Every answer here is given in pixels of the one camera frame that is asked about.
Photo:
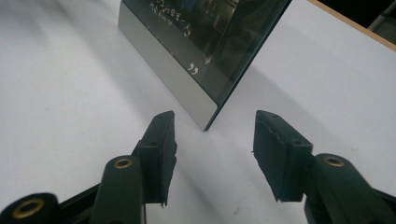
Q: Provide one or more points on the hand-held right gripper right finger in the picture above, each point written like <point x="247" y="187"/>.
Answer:
<point x="286" y="161"/>

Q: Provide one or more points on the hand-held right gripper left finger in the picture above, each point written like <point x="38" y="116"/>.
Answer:
<point x="155" y="161"/>

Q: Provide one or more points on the white table cover sheet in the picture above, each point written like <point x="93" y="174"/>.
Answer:
<point x="62" y="93"/>

